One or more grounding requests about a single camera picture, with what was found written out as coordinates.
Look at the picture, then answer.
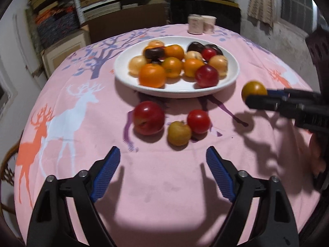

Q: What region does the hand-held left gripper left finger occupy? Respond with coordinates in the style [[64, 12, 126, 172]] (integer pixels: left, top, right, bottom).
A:
[[26, 146, 121, 247]]

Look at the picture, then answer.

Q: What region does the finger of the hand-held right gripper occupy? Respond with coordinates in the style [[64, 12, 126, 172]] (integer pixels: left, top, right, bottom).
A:
[[267, 88, 322, 101], [245, 94, 300, 120]]

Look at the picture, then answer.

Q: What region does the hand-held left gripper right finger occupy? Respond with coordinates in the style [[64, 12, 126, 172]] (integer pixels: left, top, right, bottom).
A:
[[206, 146, 300, 247]]

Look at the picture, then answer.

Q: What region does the large striped pepino melon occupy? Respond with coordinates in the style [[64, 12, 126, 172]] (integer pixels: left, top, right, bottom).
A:
[[208, 55, 229, 77]]

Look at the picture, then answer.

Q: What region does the red tomato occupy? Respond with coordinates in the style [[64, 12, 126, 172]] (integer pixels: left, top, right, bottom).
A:
[[187, 109, 211, 134], [201, 47, 218, 62]]

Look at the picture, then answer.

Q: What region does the small yellow green fruit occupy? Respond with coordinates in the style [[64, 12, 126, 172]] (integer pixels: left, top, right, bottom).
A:
[[167, 121, 192, 146]]

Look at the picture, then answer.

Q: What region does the red plum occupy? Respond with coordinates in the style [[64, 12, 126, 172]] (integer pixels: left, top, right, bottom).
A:
[[195, 65, 220, 88], [133, 101, 165, 136]]

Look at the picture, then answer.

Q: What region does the dark purple plum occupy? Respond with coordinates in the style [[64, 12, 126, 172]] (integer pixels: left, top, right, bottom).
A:
[[204, 44, 224, 56], [187, 41, 205, 54], [144, 47, 165, 60]]

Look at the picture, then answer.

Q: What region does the orange tangerine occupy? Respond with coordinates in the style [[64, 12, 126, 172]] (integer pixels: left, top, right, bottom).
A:
[[164, 44, 185, 60], [183, 58, 205, 78], [138, 63, 167, 88], [161, 57, 184, 78]]

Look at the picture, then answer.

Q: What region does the white oval plate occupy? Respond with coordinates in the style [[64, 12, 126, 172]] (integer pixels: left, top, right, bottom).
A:
[[114, 36, 240, 99]]

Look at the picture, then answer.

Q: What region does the person's right hand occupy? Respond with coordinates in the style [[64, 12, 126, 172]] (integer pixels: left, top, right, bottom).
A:
[[309, 133, 326, 178]]

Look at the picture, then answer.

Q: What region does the pink printed tablecloth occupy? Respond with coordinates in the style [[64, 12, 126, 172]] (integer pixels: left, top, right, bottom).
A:
[[14, 23, 324, 247]]

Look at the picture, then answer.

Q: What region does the small pepino melon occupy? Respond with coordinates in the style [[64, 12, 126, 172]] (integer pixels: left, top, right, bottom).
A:
[[184, 51, 204, 61]]

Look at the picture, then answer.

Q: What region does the woven hanging cloth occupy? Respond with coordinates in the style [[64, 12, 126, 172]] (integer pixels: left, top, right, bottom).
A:
[[247, 0, 275, 28]]

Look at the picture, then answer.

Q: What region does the barred window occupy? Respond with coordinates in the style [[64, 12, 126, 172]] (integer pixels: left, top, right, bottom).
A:
[[280, 0, 319, 33]]

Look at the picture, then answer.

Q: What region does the paper cup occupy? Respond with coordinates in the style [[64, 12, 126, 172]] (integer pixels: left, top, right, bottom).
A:
[[202, 15, 217, 34]]

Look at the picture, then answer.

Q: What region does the black panel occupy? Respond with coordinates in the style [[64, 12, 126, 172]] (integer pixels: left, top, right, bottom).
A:
[[169, 0, 241, 35]]

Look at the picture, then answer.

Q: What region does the wicker chair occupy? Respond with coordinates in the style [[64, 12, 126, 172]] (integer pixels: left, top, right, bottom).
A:
[[0, 139, 18, 214]]

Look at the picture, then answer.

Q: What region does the pink drink can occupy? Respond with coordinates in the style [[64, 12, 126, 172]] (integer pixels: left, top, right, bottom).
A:
[[187, 14, 204, 35]]

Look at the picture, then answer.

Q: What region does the cardboard framed box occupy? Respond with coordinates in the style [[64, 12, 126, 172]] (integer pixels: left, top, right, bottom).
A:
[[41, 29, 91, 78]]

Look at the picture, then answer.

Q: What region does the brown cardboard board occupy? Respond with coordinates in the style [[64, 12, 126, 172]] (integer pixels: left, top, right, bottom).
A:
[[87, 3, 170, 45]]

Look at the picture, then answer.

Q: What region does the pile of patterned boxes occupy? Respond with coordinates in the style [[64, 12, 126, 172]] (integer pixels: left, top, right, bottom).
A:
[[26, 0, 83, 50]]

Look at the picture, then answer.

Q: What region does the white metal shelf rack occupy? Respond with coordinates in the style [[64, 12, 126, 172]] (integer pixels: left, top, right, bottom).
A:
[[71, 0, 237, 22]]

